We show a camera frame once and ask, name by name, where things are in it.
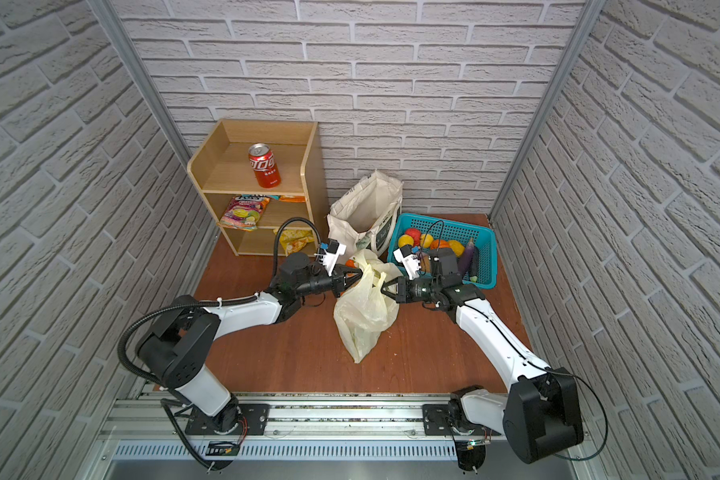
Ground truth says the red toy tomato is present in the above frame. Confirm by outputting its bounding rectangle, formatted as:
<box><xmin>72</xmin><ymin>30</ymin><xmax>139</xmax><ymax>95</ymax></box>
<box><xmin>405</xmin><ymin>228</ymin><xmax>421</xmax><ymax>245</ymax></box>

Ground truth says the orange Fox's candy bag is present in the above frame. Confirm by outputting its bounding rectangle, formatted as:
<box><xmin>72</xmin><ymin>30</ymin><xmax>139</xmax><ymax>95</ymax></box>
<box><xmin>278</xmin><ymin>195</ymin><xmax>306</xmax><ymax>203</ymax></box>

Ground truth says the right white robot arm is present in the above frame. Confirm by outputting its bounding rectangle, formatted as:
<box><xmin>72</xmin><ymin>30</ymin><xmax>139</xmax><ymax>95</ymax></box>
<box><xmin>381</xmin><ymin>245</ymin><xmax>584</xmax><ymax>464</ymax></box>

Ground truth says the red cola can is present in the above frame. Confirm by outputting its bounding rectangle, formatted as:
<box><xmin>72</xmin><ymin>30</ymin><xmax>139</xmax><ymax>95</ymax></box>
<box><xmin>248</xmin><ymin>143</ymin><xmax>281</xmax><ymax>188</ymax></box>

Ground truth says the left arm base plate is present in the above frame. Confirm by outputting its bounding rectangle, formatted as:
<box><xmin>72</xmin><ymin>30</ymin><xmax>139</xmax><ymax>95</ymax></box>
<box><xmin>184</xmin><ymin>403</ymin><xmax>270</xmax><ymax>436</ymax></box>

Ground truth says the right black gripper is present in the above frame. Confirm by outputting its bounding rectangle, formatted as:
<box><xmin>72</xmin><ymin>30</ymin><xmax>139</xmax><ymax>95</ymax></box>
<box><xmin>381</xmin><ymin>277</ymin><xmax>444</xmax><ymax>305</ymax></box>

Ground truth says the wooden shelf unit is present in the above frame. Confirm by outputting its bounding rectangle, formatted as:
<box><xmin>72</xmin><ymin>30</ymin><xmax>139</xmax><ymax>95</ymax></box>
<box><xmin>187</xmin><ymin>119</ymin><xmax>329</xmax><ymax>256</ymax></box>

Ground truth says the yellow chip bag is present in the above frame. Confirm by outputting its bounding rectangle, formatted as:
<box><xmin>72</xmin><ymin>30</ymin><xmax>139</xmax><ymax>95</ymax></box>
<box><xmin>278</xmin><ymin>229</ymin><xmax>316</xmax><ymax>256</ymax></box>

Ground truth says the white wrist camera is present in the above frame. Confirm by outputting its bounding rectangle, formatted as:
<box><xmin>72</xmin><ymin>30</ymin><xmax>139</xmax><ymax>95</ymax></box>
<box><xmin>393</xmin><ymin>245</ymin><xmax>421</xmax><ymax>280</ymax></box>
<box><xmin>316</xmin><ymin>238</ymin><xmax>346</xmax><ymax>275</ymax></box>

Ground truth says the purple toy eggplant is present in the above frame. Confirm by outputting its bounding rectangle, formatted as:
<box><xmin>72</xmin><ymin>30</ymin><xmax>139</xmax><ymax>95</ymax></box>
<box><xmin>458</xmin><ymin>239</ymin><xmax>478</xmax><ymax>278</ymax></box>

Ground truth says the pink green candy bag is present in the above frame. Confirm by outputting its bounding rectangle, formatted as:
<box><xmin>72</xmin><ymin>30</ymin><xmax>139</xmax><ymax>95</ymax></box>
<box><xmin>220</xmin><ymin>195</ymin><xmax>270</xmax><ymax>231</ymax></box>

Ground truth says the aluminium rail frame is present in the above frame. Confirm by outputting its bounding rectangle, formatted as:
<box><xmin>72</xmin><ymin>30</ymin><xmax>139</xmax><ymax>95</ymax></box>
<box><xmin>76</xmin><ymin>391</ymin><xmax>605</xmax><ymax>479</ymax></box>

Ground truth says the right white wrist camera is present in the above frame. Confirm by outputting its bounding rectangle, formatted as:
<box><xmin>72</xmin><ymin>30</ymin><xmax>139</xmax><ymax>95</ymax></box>
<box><xmin>393</xmin><ymin>245</ymin><xmax>421</xmax><ymax>280</ymax></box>

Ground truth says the teal plastic basket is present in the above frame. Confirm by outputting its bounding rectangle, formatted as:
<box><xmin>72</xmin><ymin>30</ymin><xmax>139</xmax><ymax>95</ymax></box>
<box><xmin>386</xmin><ymin>213</ymin><xmax>498</xmax><ymax>290</ymax></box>

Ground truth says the thin cream plastic bag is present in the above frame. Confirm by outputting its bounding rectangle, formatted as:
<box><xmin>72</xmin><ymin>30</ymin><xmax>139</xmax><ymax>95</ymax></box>
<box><xmin>333</xmin><ymin>249</ymin><xmax>402</xmax><ymax>363</ymax></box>

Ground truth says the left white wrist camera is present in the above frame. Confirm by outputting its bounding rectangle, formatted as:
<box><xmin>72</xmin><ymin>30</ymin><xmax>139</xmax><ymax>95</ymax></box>
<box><xmin>316</xmin><ymin>238</ymin><xmax>346</xmax><ymax>275</ymax></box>

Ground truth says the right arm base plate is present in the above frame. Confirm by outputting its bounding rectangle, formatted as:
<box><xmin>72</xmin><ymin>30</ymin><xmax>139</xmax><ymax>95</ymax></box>
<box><xmin>422</xmin><ymin>401</ymin><xmax>498</xmax><ymax>437</ymax></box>

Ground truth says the left black cable conduit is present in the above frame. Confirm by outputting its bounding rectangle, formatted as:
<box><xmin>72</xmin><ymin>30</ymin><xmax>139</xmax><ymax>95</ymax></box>
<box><xmin>116</xmin><ymin>217</ymin><xmax>322</xmax><ymax>385</ymax></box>

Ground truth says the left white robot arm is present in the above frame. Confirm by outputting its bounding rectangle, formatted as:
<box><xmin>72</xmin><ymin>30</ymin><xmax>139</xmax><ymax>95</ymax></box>
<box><xmin>118</xmin><ymin>252</ymin><xmax>363</xmax><ymax>432</ymax></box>

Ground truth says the orange toy pumpkin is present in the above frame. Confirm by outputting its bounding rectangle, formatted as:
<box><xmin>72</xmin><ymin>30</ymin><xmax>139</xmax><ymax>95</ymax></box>
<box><xmin>430</xmin><ymin>240</ymin><xmax>450</xmax><ymax>250</ymax></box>

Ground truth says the canvas tote bag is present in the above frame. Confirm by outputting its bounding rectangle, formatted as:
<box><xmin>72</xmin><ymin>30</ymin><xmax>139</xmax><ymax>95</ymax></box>
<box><xmin>327</xmin><ymin>170</ymin><xmax>403</xmax><ymax>263</ymax></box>

